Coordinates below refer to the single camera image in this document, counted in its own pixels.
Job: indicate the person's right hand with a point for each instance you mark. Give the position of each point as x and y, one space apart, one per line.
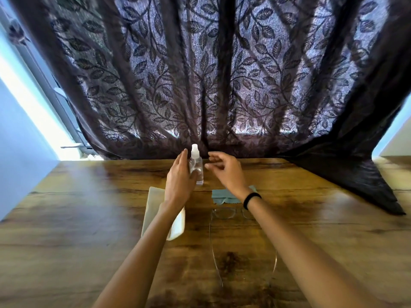
231 174

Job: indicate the person's left hand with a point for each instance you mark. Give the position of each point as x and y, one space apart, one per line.
178 184

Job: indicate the person's right thumb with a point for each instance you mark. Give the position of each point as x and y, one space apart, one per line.
212 167

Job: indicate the person's left thumb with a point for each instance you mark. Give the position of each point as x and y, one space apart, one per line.
193 176

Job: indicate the clear spray bottle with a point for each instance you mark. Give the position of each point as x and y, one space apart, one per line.
199 166

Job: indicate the person's right forearm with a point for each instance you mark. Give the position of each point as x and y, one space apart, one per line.
298 253

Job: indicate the person's left forearm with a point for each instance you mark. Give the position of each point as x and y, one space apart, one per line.
144 259

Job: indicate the teal cleaning cloth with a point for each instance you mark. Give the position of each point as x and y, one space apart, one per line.
221 196

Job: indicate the black wristband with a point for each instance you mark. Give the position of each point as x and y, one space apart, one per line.
250 197

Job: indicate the cream glasses case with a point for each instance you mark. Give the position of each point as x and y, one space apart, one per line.
154 205

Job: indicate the dark leaf pattern curtain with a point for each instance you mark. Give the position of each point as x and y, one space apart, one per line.
224 76

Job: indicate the clear frame eyeglasses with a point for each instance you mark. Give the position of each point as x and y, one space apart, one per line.
224 213

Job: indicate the grey window frame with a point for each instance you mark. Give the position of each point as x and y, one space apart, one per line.
41 80

